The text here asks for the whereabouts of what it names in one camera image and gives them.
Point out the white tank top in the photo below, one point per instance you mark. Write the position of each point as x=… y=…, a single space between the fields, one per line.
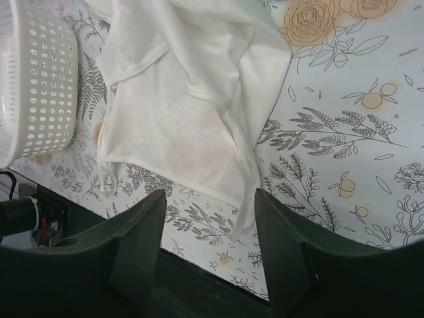
x=190 y=86

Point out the white perforated plastic tray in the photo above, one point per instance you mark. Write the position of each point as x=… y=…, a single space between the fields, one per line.
x=39 y=82

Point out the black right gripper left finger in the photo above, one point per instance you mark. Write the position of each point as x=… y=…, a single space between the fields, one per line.
x=105 y=271

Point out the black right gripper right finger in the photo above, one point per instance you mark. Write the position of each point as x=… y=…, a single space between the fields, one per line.
x=312 y=272

